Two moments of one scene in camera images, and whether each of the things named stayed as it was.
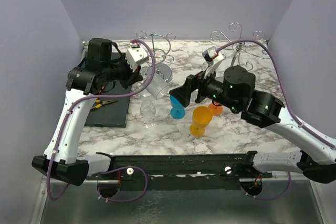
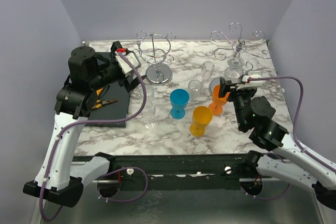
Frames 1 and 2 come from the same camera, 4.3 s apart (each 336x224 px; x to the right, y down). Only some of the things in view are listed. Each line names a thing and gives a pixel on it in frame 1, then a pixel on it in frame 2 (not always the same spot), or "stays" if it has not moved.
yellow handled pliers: x=101 y=103 stays
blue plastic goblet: x=177 y=111 stays
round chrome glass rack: x=160 y=45 stays
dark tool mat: x=109 y=109 stays
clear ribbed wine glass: x=159 y=86 to x=150 y=94
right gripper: x=191 y=82 to x=225 y=87
